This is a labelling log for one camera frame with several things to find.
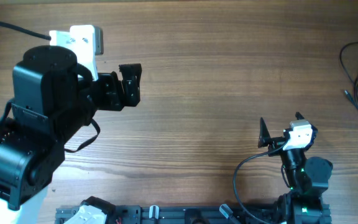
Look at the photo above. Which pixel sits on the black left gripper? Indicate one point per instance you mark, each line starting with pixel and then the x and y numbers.
pixel 115 99

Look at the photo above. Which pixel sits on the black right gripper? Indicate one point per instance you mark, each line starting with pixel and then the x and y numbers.
pixel 278 140

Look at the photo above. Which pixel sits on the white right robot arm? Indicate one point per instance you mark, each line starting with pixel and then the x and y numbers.
pixel 307 178

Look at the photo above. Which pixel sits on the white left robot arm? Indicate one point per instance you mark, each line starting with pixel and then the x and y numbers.
pixel 54 97

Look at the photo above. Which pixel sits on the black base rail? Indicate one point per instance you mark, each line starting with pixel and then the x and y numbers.
pixel 95 210

